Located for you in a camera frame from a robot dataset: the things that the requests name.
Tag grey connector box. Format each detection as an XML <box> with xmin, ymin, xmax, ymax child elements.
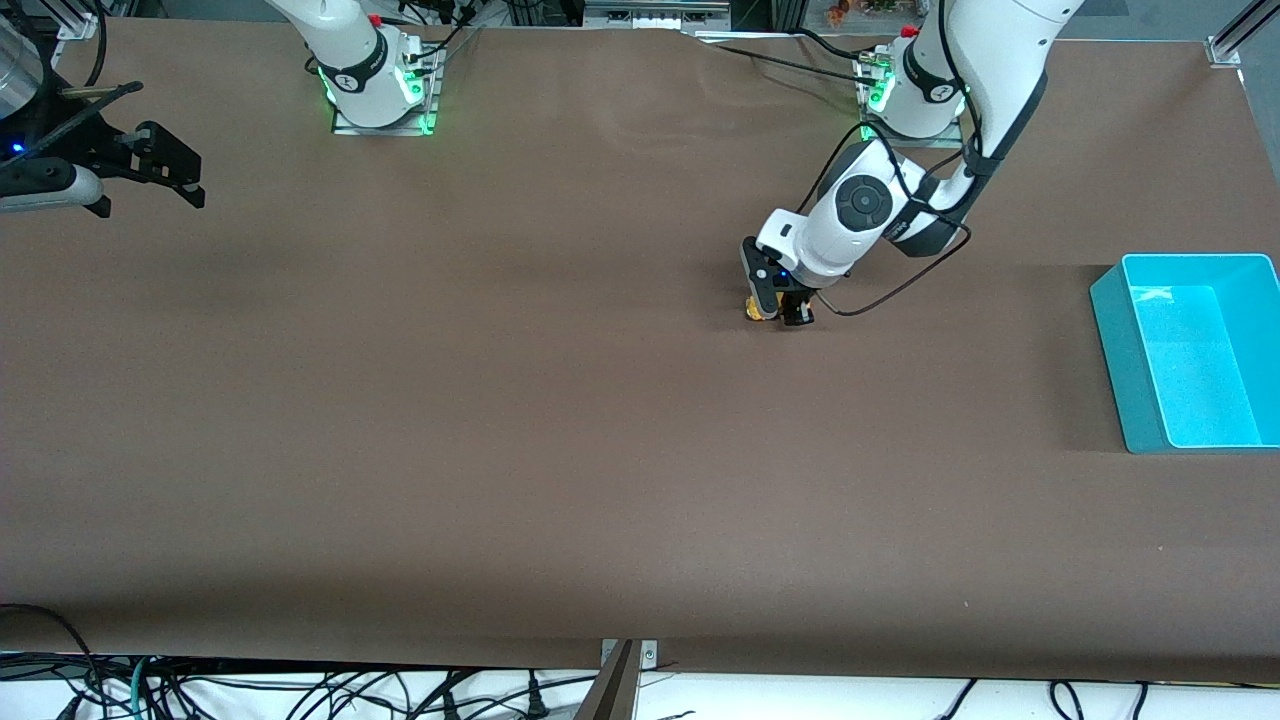
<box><xmin>583</xmin><ymin>0</ymin><xmax>733</xmax><ymax>31</ymax></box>

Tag teal plastic bin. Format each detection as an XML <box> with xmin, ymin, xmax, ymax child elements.
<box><xmin>1089</xmin><ymin>253</ymin><xmax>1280</xmax><ymax>455</ymax></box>

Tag dark metal bar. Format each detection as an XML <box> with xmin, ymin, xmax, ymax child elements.
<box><xmin>575</xmin><ymin>640</ymin><xmax>641</xmax><ymax>720</ymax></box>

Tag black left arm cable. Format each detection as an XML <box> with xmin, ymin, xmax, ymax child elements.
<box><xmin>805</xmin><ymin>120</ymin><xmax>973</xmax><ymax>318</ymax></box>

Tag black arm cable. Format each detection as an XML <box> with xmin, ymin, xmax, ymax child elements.
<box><xmin>40</xmin><ymin>0</ymin><xmax>144</xmax><ymax>161</ymax></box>
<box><xmin>805</xmin><ymin>120</ymin><xmax>973</xmax><ymax>318</ymax></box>

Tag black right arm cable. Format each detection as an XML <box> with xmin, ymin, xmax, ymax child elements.
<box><xmin>40</xmin><ymin>0</ymin><xmax>144</xmax><ymax>161</ymax></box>

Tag aluminium corner bracket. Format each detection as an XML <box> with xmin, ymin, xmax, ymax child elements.
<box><xmin>55</xmin><ymin>0</ymin><xmax>101</xmax><ymax>41</ymax></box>
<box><xmin>1207</xmin><ymin>0</ymin><xmax>1280</xmax><ymax>69</ymax></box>

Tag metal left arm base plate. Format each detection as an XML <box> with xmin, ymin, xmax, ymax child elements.
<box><xmin>860</xmin><ymin>55</ymin><xmax>967</xmax><ymax>149</ymax></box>

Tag long black power cable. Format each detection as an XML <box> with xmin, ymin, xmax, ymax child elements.
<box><xmin>712</xmin><ymin>42</ymin><xmax>879</xmax><ymax>87</ymax></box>

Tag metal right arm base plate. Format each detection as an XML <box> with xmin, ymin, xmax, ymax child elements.
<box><xmin>332</xmin><ymin>45</ymin><xmax>441</xmax><ymax>137</ymax></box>

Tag short black power cable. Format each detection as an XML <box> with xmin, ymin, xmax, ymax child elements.
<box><xmin>795</xmin><ymin>28</ymin><xmax>881</xmax><ymax>61</ymax></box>

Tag black base connector cables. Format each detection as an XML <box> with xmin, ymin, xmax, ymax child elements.
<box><xmin>405</xmin><ymin>0</ymin><xmax>481</xmax><ymax>63</ymax></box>

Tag small metal clamp bracket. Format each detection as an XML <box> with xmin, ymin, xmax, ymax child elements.
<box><xmin>600</xmin><ymin>638</ymin><xmax>659</xmax><ymax>671</ymax></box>

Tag black looping floor cable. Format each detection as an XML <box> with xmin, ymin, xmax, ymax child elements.
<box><xmin>0</xmin><ymin>603</ymin><xmax>101</xmax><ymax>720</ymax></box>

